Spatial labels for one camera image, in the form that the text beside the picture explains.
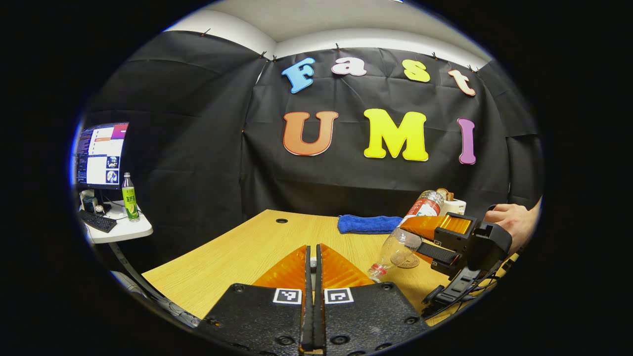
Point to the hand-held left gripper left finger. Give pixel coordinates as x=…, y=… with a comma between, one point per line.
x=306, y=316

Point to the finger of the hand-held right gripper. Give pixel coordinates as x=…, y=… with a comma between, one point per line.
x=440, y=253
x=425, y=226

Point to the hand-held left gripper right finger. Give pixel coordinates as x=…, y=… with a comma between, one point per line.
x=319, y=316

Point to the round wooden coaster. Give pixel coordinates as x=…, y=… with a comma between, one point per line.
x=410, y=263

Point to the clear plastic water bottle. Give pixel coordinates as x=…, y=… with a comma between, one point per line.
x=395, y=247

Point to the green drink bottle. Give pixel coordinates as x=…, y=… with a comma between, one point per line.
x=130, y=202

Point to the white toaster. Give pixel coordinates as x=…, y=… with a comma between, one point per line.
x=457, y=206

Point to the bread slice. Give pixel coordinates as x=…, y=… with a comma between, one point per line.
x=445, y=194

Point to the blue towel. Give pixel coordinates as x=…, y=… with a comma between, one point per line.
x=366, y=225

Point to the black backdrop cloth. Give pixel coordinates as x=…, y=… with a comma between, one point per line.
x=198, y=163

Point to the white side table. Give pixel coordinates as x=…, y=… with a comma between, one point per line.
x=133, y=230

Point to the black keyboard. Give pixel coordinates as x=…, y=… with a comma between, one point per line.
x=98, y=221

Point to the small desk box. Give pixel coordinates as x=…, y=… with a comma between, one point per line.
x=89, y=202

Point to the computer monitor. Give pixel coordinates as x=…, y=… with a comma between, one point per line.
x=101, y=158

